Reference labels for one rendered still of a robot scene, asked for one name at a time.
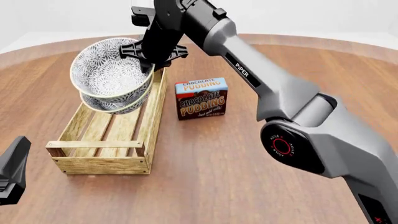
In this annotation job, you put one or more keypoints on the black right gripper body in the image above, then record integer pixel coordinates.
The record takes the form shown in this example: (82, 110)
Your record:
(130, 51)

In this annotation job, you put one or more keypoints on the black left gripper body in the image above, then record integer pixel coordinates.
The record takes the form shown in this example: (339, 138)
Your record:
(11, 193)

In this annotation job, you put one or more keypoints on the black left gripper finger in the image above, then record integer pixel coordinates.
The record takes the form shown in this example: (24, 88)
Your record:
(17, 158)

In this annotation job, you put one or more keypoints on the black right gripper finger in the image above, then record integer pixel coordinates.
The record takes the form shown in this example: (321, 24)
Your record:
(163, 65)
(146, 67)

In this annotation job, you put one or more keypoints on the patterned blue white bowl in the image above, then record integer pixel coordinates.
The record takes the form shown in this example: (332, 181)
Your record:
(130, 105)
(105, 70)

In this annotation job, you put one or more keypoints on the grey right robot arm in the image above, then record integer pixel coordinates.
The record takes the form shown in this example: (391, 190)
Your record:
(289, 100)

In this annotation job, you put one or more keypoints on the wooden slat tray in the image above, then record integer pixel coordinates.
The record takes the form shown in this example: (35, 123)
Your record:
(102, 161)

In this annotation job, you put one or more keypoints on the chocolate pudding box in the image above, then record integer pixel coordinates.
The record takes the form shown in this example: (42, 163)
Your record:
(201, 102)

